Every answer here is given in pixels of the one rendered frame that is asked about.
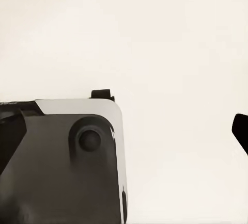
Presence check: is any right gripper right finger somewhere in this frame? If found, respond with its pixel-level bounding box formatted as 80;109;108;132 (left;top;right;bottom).
231;113;248;154

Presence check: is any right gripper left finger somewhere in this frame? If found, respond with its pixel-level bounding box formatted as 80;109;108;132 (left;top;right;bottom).
0;114;27;175

